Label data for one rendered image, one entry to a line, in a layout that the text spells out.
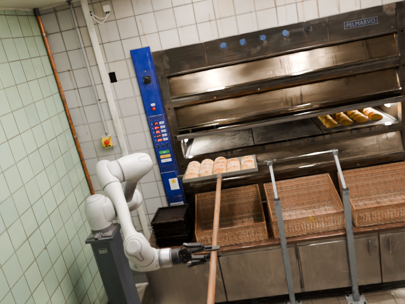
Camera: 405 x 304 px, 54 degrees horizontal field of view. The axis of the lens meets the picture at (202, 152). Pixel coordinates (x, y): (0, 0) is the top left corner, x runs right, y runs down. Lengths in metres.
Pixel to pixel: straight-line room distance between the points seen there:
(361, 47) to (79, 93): 2.28
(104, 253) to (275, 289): 1.37
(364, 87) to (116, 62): 1.98
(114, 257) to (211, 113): 1.35
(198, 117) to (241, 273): 1.30
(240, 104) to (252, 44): 0.48
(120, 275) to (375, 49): 2.53
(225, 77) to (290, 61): 0.52
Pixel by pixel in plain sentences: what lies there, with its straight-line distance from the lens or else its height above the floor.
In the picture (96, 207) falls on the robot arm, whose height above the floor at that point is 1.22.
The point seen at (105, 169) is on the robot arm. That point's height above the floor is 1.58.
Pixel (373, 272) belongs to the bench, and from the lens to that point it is 3.42.
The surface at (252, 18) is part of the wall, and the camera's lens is 3.21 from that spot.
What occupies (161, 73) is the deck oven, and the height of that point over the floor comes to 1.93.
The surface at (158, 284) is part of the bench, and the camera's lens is 3.38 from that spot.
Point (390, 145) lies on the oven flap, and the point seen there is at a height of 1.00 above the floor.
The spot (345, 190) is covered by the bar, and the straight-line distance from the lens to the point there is 2.96.
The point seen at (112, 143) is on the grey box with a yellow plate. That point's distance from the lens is 3.43.
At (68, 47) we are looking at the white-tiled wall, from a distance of 3.47.
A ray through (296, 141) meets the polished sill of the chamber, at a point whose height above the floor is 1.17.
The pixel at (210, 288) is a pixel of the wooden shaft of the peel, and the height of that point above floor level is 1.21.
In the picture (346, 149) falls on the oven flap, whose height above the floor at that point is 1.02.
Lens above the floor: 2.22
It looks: 17 degrees down
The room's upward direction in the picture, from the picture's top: 12 degrees counter-clockwise
